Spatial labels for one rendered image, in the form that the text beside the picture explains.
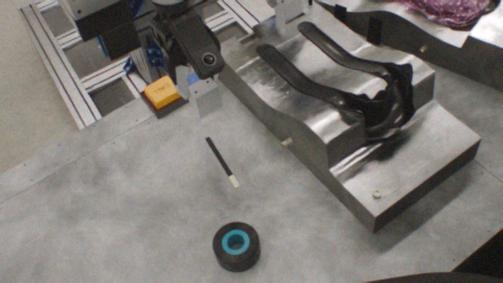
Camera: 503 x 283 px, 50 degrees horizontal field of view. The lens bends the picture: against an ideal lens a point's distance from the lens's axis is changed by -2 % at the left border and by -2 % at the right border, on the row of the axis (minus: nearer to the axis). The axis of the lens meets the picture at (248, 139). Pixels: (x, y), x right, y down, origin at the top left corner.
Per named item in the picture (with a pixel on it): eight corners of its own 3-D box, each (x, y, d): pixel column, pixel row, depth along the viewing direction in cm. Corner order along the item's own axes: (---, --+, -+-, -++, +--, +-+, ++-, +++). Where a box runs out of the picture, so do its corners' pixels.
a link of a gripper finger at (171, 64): (186, 75, 96) (187, 34, 90) (191, 81, 95) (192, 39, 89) (163, 83, 94) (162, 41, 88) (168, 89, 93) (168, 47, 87)
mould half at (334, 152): (217, 78, 121) (207, 31, 111) (308, 27, 129) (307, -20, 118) (373, 234, 93) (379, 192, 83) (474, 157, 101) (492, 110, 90)
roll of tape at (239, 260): (266, 264, 92) (265, 255, 89) (221, 278, 92) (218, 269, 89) (254, 225, 97) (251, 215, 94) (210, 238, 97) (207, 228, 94)
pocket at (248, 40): (235, 49, 119) (233, 36, 116) (254, 38, 120) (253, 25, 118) (247, 60, 116) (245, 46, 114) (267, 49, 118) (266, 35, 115)
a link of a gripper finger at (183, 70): (174, 84, 102) (174, 43, 96) (190, 102, 99) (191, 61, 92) (159, 89, 101) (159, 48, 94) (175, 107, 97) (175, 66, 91)
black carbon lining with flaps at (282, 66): (251, 57, 114) (246, 22, 107) (311, 24, 119) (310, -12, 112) (365, 160, 95) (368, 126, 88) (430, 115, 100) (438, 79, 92)
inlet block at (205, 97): (167, 81, 108) (160, 61, 104) (188, 69, 109) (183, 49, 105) (200, 119, 100) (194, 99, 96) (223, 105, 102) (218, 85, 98)
